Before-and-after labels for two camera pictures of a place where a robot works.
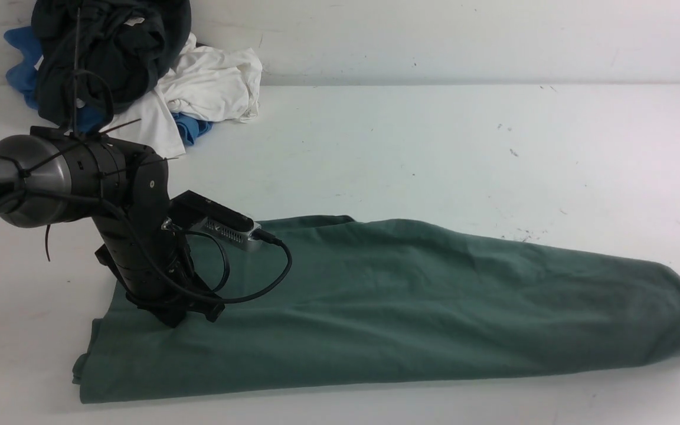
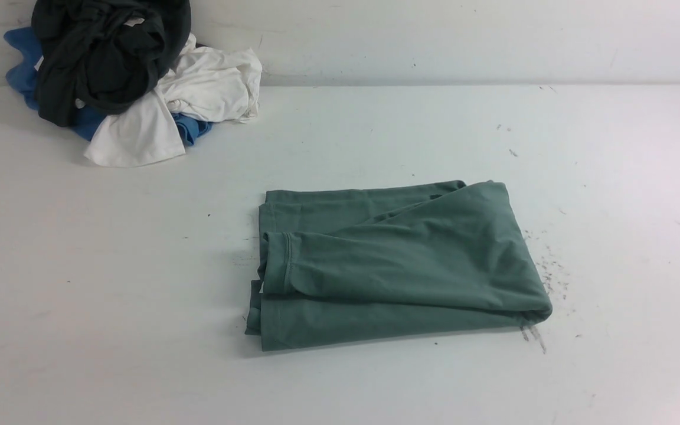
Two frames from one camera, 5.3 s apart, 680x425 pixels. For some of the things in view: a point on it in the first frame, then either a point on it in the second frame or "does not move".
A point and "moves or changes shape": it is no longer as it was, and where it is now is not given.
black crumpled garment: [103, 52] does not move
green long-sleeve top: [376, 300] moves or changes shape
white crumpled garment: [213, 83] does not move
